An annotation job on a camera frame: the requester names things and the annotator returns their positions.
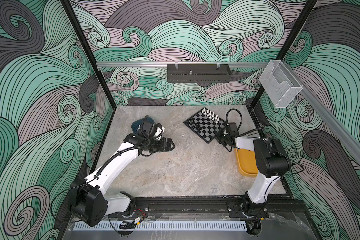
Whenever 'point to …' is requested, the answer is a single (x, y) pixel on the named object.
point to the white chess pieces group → (211, 115)
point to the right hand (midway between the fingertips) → (214, 135)
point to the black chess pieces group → (198, 128)
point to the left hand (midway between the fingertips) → (169, 146)
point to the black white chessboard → (205, 124)
